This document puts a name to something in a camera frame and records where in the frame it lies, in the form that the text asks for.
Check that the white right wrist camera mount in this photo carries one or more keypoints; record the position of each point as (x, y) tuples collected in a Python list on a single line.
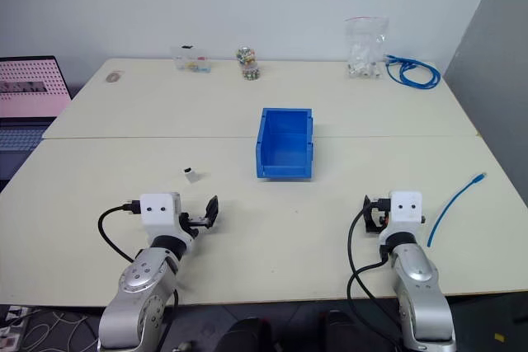
[(406, 209)]

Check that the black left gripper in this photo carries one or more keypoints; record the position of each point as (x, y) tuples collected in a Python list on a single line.
[(193, 223)]

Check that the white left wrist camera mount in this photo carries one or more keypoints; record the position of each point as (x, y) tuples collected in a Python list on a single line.
[(158, 214)]

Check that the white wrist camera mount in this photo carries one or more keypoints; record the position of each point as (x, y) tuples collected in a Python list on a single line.
[(158, 214), (406, 209)]

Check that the small white connector piece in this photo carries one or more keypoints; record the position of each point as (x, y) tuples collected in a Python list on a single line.
[(192, 175)]

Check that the clear jar of colourful beads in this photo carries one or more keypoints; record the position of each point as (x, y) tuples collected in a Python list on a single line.
[(248, 64)]

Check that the dark rounded shape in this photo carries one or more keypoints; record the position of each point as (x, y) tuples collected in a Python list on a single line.
[(245, 335)]

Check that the blue plastic storage bin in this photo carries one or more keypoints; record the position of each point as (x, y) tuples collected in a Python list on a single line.
[(284, 154)]

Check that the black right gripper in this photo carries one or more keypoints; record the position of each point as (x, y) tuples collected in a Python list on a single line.
[(380, 208)]

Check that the laptop with pink screen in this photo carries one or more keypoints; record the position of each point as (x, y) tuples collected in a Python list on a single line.
[(29, 88)]

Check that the small yellow floor marker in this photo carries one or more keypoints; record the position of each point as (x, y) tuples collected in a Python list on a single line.
[(500, 337)]

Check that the power strip on floor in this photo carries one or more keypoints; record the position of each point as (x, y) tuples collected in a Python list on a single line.
[(10, 327)]

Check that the clear bag of white connectors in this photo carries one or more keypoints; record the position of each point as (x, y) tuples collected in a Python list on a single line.
[(365, 55)]

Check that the small clear plastic box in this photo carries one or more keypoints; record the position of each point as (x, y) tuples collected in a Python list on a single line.
[(193, 61)]

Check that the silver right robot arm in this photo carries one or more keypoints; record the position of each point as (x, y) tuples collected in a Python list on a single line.
[(420, 286)]

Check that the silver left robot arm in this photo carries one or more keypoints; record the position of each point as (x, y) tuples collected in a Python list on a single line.
[(142, 282)]

